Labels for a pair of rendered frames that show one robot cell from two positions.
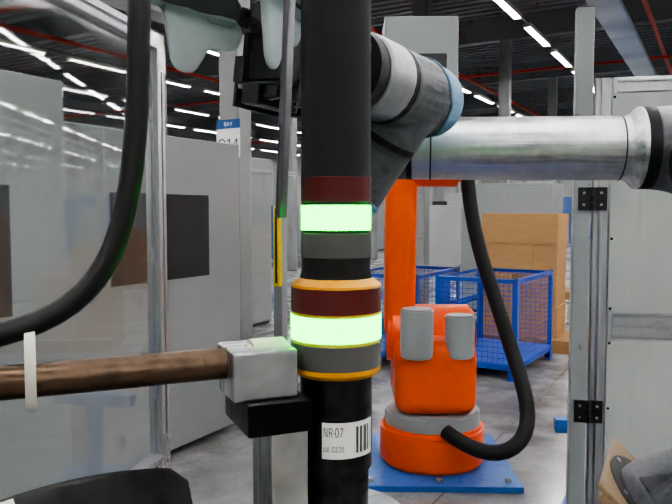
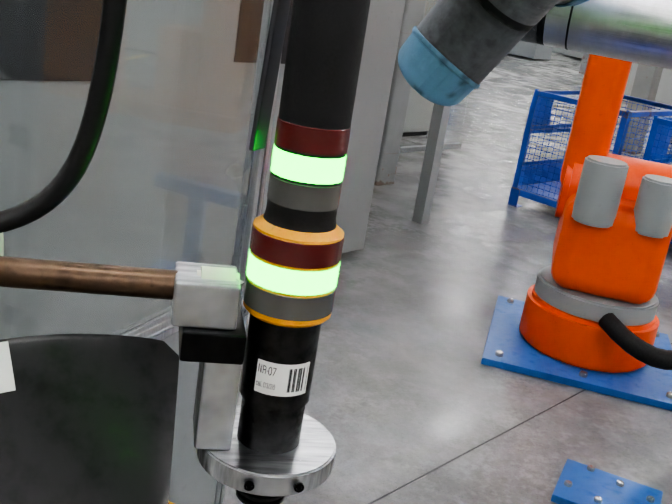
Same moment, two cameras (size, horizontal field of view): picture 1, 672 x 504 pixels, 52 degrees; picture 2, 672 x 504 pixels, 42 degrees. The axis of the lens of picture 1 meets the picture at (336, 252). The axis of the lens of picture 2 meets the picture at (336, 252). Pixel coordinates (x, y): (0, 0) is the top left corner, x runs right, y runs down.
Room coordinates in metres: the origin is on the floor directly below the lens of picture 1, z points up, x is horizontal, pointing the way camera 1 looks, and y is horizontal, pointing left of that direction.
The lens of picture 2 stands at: (-0.06, -0.09, 1.70)
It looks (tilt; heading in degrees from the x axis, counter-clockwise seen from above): 18 degrees down; 11
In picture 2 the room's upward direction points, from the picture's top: 9 degrees clockwise
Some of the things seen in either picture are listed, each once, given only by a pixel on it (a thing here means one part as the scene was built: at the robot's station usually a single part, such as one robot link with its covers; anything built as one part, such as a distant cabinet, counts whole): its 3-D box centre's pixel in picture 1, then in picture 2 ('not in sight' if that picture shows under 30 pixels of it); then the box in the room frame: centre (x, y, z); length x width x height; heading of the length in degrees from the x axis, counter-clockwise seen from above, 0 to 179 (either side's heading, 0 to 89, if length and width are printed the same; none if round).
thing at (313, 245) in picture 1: (335, 244); (304, 189); (0.33, 0.00, 1.60); 0.03 x 0.03 x 0.01
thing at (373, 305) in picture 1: (335, 297); (297, 241); (0.33, 0.00, 1.57); 0.04 x 0.04 x 0.01
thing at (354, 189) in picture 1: (335, 190); (312, 134); (0.33, 0.00, 1.62); 0.03 x 0.03 x 0.01
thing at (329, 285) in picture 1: (336, 324); (293, 266); (0.33, 0.00, 1.56); 0.04 x 0.04 x 0.05
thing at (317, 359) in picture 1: (335, 351); (289, 291); (0.33, 0.00, 1.55); 0.04 x 0.04 x 0.01
